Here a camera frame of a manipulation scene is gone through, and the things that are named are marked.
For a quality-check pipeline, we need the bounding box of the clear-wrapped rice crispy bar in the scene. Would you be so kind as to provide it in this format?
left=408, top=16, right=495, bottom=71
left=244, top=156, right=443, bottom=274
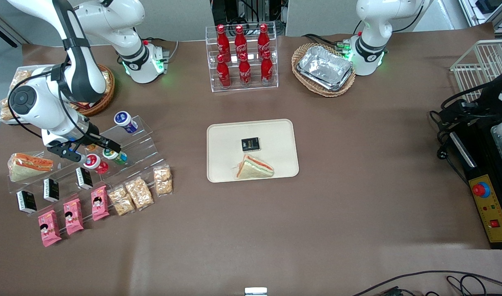
left=125, top=177, right=155, bottom=211
left=108, top=186, right=135, bottom=217
left=153, top=164, right=174, bottom=196

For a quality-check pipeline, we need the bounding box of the pink snack packet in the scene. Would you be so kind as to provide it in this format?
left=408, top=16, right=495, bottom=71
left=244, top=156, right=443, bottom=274
left=63, top=198, right=84, bottom=236
left=90, top=185, right=110, bottom=222
left=37, top=210, right=62, bottom=247

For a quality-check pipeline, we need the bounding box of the black sealing machine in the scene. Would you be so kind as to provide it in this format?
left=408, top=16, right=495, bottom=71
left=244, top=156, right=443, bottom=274
left=448, top=119, right=502, bottom=250

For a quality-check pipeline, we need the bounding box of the looped black cable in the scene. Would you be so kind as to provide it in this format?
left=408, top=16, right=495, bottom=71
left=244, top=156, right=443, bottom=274
left=446, top=275, right=502, bottom=296

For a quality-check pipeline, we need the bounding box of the long black cable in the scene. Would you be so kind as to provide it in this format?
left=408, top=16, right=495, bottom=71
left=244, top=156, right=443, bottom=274
left=352, top=270, right=502, bottom=296

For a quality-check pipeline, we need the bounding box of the grey arm base cable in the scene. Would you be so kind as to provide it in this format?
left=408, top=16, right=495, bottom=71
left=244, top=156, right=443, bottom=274
left=146, top=38, right=180, bottom=59

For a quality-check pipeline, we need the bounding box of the black equipment rack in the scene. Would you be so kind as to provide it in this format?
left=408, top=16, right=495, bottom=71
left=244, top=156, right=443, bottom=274
left=212, top=0, right=286, bottom=35

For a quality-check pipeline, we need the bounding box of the red cola bottle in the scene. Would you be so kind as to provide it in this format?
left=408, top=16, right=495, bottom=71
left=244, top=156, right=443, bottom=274
left=261, top=51, right=274, bottom=84
left=234, top=25, right=248, bottom=59
left=216, top=25, right=231, bottom=62
left=257, top=24, right=271, bottom=57
left=216, top=54, right=231, bottom=88
left=238, top=53, right=252, bottom=86

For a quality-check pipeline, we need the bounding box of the clear acrylic stepped shelf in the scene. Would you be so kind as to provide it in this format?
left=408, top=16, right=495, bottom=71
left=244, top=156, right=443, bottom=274
left=6, top=115, right=166, bottom=216

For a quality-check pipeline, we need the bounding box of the clear acrylic bottle rack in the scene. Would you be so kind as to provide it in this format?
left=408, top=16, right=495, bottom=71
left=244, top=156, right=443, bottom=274
left=205, top=21, right=279, bottom=93

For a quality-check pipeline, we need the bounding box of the red strawberry gum bottle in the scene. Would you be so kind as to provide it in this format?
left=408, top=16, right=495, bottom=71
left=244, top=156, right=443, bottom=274
left=83, top=154, right=110, bottom=175

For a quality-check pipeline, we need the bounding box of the yellow control panel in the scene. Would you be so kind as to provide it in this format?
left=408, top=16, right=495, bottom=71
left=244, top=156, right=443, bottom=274
left=468, top=174, right=502, bottom=244

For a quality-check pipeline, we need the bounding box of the blue gum bottle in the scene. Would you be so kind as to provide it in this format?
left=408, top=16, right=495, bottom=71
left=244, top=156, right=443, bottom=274
left=113, top=111, right=139, bottom=134

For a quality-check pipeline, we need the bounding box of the aluminium frame workbench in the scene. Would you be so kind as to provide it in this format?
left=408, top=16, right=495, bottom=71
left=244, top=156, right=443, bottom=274
left=458, top=0, right=502, bottom=39

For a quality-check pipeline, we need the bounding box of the wrapped triangle sandwich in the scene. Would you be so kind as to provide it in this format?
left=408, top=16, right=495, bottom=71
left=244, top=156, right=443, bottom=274
left=236, top=155, right=275, bottom=180
left=7, top=153, right=54, bottom=182

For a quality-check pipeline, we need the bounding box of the white wire basket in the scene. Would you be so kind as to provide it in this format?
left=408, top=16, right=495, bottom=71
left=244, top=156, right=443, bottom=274
left=450, top=39, right=502, bottom=103

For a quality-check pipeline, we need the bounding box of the green gum bottle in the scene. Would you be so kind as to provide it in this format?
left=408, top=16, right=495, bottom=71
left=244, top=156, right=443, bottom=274
left=103, top=149, right=128, bottom=165

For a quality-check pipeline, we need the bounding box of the black power cable with plug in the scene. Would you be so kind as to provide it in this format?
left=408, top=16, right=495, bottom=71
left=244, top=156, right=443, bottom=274
left=430, top=110, right=469, bottom=181

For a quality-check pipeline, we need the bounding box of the black tissue pack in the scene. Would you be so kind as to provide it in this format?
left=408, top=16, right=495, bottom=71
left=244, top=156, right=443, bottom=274
left=16, top=190, right=37, bottom=214
left=75, top=167, right=94, bottom=190
left=43, top=178, right=60, bottom=202
left=241, top=137, right=260, bottom=153

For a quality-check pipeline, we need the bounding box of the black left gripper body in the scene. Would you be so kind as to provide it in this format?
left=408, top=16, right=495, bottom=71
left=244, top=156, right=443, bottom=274
left=460, top=82, right=502, bottom=122

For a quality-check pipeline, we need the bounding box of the beige serving tray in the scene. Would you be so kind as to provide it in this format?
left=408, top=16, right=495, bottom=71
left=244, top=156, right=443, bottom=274
left=206, top=119, right=300, bottom=183

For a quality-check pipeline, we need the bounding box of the light wicker basket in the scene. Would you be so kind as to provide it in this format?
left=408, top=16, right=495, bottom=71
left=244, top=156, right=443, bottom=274
left=291, top=43, right=357, bottom=98

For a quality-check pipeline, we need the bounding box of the red emergency stop button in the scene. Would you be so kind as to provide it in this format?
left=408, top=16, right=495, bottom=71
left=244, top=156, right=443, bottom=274
left=472, top=181, right=490, bottom=199

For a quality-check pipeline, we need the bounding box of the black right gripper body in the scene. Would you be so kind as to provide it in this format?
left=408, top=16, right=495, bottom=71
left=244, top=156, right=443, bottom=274
left=49, top=131, right=107, bottom=160

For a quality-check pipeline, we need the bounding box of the black arm base cable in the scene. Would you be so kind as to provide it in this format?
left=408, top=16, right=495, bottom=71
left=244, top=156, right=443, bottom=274
left=303, top=34, right=352, bottom=53

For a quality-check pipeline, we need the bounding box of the aluminium foil tray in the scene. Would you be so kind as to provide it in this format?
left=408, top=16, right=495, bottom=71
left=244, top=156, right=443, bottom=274
left=297, top=45, right=354, bottom=92

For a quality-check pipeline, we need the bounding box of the brown wicker basket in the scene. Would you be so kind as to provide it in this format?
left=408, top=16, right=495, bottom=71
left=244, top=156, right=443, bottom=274
left=75, top=65, right=116, bottom=117

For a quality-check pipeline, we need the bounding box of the white rectangular tray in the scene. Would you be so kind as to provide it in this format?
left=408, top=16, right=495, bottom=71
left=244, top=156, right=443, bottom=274
left=0, top=65, right=50, bottom=125

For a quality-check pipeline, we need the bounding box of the silver metal bar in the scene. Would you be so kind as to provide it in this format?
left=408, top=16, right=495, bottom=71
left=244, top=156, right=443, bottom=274
left=450, top=132, right=477, bottom=168

